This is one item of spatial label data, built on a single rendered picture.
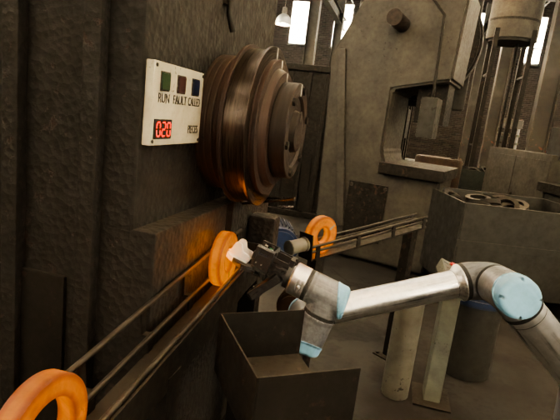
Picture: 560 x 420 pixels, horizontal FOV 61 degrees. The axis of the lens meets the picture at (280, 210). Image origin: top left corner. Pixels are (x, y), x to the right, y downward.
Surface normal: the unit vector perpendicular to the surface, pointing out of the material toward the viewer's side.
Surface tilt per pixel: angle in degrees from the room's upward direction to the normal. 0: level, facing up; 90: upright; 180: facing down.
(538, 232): 90
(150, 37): 90
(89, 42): 90
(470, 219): 90
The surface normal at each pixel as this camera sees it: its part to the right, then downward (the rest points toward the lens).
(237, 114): -0.22, 0.03
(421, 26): -0.47, 0.11
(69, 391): 0.97, 0.15
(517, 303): 0.00, 0.04
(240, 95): -0.18, -0.21
